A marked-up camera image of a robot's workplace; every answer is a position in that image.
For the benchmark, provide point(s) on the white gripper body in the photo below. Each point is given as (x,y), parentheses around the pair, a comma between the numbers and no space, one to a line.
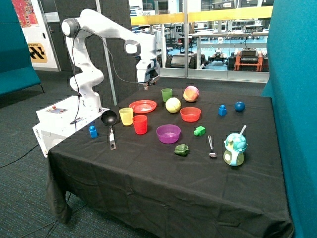
(148,70)

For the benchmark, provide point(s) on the green plastic cup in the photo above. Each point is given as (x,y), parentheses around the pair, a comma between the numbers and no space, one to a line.
(166,94)

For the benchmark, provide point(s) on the green toy block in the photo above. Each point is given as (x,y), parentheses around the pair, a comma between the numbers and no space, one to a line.
(199,131)

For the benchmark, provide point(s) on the red plastic plate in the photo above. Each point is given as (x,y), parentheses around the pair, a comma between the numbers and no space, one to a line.
(143,106)

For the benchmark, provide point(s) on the red plastic bowl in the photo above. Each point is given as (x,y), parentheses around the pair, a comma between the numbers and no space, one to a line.
(190,114)

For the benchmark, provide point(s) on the blue toy block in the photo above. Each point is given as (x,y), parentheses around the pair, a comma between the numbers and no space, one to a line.
(222,111)
(93,131)

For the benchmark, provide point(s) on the yellow black sign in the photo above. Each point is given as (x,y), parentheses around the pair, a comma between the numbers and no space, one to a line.
(37,53)

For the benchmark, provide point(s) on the red plastic cup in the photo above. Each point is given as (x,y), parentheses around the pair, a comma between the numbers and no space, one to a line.
(140,124)

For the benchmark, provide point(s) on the black tablecloth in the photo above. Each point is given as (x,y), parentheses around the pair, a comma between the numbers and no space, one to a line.
(146,185)

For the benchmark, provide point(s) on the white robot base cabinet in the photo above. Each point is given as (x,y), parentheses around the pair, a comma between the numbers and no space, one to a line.
(61,120)

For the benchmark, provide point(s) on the yellow green ball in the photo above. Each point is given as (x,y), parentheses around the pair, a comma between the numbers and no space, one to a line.
(173,105)

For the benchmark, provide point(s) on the teal bench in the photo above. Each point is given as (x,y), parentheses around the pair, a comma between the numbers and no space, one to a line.
(16,71)

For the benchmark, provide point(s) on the purple plastic bowl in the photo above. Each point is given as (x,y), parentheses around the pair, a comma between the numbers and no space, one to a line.
(168,133)

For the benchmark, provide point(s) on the red poster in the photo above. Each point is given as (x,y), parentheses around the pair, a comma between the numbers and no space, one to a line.
(25,13)

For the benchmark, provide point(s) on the green toy pepper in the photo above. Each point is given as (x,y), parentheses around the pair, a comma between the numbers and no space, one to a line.
(181,150)

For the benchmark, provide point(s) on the turtle sippy bottle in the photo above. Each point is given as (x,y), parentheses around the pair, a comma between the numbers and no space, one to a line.
(235,145)

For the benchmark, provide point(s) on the black ladle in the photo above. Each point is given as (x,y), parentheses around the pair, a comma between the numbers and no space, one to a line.
(109,118)

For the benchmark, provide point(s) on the blue toy block left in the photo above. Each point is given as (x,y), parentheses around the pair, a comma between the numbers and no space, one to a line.
(93,131)

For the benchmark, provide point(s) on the blue toy block right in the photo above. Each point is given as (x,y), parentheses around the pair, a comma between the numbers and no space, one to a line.
(222,111)

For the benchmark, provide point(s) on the teal partition right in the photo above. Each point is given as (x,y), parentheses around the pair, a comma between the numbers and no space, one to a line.
(292,85)

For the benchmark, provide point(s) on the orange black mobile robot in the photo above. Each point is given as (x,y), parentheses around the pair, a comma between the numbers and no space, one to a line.
(248,59)

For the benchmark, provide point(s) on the dark blue ball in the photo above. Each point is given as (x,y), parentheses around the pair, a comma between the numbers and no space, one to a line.
(239,106)

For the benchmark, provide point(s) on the yellow plastic cup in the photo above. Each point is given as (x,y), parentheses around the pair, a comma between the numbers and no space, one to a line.
(126,115)

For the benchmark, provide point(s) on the pink orange ball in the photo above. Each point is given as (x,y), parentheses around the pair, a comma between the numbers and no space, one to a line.
(191,94)

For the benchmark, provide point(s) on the metal fork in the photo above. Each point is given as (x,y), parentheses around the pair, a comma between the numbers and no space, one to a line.
(212,154)

